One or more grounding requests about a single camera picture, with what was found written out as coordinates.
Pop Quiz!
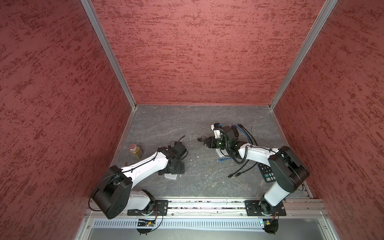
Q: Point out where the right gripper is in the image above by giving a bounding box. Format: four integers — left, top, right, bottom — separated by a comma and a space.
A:
203, 136, 230, 150

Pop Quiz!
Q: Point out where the blue ethernet cable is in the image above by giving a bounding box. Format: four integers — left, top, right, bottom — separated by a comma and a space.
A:
217, 124, 251, 163

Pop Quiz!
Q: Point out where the white switch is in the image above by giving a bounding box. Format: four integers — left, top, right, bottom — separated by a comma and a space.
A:
164, 174, 178, 180

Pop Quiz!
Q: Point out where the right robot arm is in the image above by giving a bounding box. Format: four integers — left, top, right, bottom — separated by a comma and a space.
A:
204, 123, 310, 216

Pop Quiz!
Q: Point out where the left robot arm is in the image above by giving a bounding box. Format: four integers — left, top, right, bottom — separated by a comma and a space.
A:
90, 142, 189, 220

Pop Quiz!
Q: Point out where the spice jar with brown contents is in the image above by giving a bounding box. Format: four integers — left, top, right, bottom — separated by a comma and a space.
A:
129, 144, 144, 160

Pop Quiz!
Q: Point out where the black calculator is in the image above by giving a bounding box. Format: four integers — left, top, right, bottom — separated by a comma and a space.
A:
258, 163, 276, 183

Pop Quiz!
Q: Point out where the black ethernet cable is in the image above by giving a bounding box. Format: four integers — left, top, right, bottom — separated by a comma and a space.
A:
234, 124, 259, 177
226, 123, 259, 179

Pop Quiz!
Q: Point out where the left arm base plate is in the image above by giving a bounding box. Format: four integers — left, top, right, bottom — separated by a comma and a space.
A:
127, 200, 169, 217

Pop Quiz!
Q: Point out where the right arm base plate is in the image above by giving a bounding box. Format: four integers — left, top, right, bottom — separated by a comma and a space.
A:
244, 200, 287, 217

